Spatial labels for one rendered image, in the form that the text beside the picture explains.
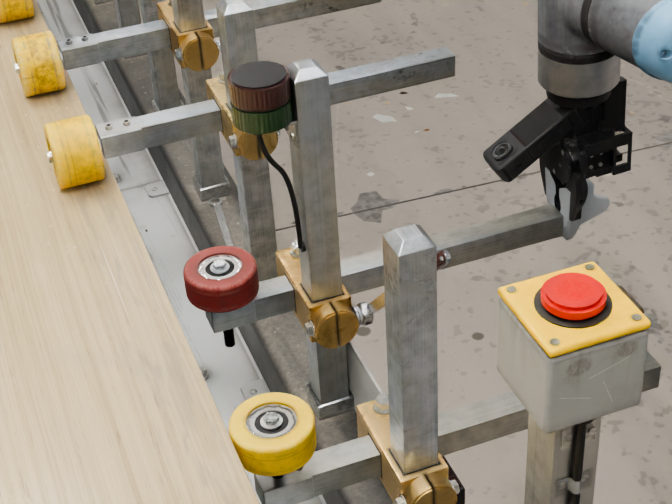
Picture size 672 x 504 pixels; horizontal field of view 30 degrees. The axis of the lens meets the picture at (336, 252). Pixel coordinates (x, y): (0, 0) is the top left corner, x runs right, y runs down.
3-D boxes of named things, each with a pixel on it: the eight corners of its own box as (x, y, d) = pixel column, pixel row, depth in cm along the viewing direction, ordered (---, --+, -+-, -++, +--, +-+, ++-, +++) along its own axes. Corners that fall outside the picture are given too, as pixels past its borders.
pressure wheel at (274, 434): (260, 464, 127) (249, 379, 120) (333, 482, 124) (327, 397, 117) (226, 522, 121) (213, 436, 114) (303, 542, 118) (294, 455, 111)
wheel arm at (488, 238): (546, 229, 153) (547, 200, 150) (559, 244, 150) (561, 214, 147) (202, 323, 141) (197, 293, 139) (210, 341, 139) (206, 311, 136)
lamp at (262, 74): (295, 234, 135) (279, 55, 123) (312, 262, 131) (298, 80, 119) (243, 248, 134) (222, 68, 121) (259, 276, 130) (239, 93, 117)
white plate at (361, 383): (323, 346, 156) (318, 282, 150) (406, 489, 136) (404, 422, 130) (318, 347, 156) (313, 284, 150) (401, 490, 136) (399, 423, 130)
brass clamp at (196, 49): (198, 27, 180) (194, -6, 177) (225, 66, 170) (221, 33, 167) (156, 35, 179) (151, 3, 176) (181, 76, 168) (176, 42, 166)
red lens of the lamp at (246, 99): (279, 75, 124) (278, 56, 123) (300, 102, 120) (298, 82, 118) (222, 89, 123) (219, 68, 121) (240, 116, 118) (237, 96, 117)
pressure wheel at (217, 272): (252, 314, 146) (243, 234, 139) (274, 355, 140) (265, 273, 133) (186, 332, 144) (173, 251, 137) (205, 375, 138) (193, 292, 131)
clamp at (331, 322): (318, 274, 148) (315, 239, 145) (360, 342, 138) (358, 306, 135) (273, 286, 146) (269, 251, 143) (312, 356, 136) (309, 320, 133)
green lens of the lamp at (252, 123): (281, 98, 126) (280, 78, 125) (301, 125, 121) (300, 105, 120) (224, 111, 124) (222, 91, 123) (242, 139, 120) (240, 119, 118)
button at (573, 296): (584, 285, 80) (586, 263, 79) (617, 321, 77) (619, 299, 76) (528, 301, 79) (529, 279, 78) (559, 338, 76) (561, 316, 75)
